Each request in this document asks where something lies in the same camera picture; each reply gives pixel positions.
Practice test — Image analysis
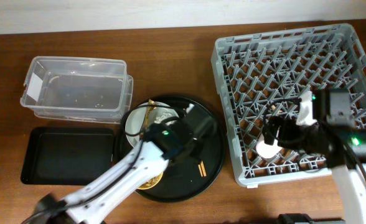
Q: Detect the pink cup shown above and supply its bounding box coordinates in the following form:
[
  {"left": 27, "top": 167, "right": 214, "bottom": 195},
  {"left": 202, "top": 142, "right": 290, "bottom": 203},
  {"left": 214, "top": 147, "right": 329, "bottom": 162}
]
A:
[{"left": 255, "top": 134, "right": 282, "bottom": 159}]

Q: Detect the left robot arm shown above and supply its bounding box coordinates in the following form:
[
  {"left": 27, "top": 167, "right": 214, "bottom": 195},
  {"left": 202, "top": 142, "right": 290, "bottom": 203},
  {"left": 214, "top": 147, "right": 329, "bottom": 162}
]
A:
[{"left": 25, "top": 104, "right": 218, "bottom": 223}]

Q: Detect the brown gold snack wrapper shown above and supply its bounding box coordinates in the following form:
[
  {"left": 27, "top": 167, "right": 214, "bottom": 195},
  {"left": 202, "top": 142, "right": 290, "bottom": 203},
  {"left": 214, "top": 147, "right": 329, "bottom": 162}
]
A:
[{"left": 139, "top": 100, "right": 156, "bottom": 139}]

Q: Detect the clear plastic waste bin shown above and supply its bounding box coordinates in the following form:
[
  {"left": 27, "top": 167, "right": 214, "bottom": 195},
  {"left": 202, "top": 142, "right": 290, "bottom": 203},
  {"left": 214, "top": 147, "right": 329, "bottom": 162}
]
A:
[{"left": 20, "top": 56, "right": 134, "bottom": 124}]

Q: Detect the white tissue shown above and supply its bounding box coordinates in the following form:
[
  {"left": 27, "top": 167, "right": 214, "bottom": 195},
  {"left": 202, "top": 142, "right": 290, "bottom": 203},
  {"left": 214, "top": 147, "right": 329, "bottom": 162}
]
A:
[{"left": 154, "top": 112, "right": 175, "bottom": 124}]

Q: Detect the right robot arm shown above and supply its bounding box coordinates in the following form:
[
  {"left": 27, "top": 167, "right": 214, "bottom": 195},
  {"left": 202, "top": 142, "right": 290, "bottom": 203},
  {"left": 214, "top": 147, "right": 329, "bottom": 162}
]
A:
[{"left": 256, "top": 89, "right": 366, "bottom": 223}]

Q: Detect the grey plastic dishwasher rack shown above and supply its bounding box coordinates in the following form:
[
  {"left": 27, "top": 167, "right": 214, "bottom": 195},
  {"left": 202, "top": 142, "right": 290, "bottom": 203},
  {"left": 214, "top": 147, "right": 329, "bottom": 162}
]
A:
[{"left": 211, "top": 24, "right": 366, "bottom": 188}]

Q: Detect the yellow bowl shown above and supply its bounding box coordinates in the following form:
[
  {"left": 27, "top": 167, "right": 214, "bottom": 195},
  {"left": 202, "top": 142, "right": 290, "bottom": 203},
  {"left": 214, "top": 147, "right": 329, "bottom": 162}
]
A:
[{"left": 138, "top": 172, "right": 163, "bottom": 190}]

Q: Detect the round black serving tray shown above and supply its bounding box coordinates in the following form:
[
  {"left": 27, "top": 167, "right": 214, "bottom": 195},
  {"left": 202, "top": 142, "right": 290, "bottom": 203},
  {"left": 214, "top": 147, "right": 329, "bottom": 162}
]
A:
[{"left": 114, "top": 94, "right": 227, "bottom": 203}]

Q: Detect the grey round plate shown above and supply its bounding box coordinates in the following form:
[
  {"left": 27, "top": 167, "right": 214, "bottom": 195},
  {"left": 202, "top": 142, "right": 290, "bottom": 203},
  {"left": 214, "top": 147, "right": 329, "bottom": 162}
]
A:
[{"left": 125, "top": 101, "right": 179, "bottom": 134}]

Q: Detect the wooden chopstick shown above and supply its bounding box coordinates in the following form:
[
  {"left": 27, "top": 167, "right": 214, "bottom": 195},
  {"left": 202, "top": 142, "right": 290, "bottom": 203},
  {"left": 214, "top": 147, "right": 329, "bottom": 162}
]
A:
[
  {"left": 199, "top": 161, "right": 207, "bottom": 177},
  {"left": 198, "top": 164, "right": 204, "bottom": 177}
]

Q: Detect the black rectangular tray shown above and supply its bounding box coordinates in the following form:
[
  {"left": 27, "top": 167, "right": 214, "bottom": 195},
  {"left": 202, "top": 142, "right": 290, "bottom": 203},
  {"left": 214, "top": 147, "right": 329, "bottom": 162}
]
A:
[{"left": 21, "top": 127, "right": 115, "bottom": 185}]

